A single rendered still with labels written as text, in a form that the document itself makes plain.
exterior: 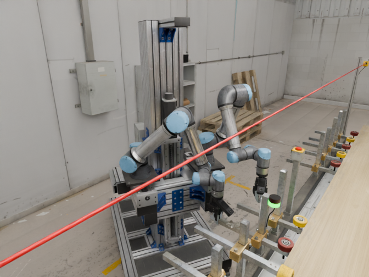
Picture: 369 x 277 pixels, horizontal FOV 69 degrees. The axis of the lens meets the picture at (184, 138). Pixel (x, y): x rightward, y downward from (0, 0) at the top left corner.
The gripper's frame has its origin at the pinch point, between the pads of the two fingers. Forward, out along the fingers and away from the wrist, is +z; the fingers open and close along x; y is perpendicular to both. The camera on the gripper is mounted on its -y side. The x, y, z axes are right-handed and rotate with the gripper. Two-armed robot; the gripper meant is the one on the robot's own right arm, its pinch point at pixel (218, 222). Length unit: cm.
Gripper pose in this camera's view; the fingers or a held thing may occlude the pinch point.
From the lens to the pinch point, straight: 179.6
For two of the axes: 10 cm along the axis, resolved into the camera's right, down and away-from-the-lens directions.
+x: -6.3, 2.8, -7.3
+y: -7.8, -2.4, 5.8
